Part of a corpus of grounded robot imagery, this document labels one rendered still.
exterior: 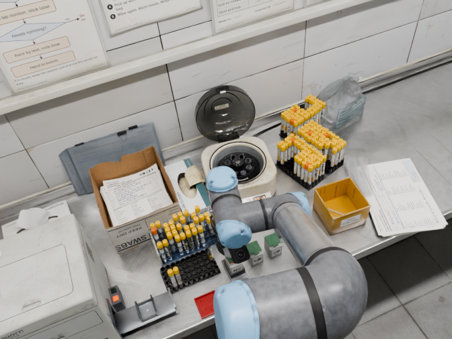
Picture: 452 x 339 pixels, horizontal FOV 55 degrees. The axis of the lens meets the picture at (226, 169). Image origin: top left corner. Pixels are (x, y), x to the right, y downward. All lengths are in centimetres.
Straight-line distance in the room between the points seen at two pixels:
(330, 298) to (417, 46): 159
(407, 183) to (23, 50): 129
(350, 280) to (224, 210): 42
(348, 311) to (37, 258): 82
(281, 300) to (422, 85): 159
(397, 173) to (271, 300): 112
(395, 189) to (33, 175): 126
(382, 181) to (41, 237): 112
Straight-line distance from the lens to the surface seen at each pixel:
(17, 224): 161
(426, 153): 180
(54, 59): 139
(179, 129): 167
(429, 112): 197
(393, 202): 159
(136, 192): 158
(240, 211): 100
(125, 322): 136
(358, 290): 68
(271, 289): 64
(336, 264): 69
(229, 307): 64
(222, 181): 104
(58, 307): 114
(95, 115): 153
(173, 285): 138
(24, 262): 124
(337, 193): 155
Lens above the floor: 212
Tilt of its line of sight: 48 degrees down
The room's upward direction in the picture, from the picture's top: 7 degrees counter-clockwise
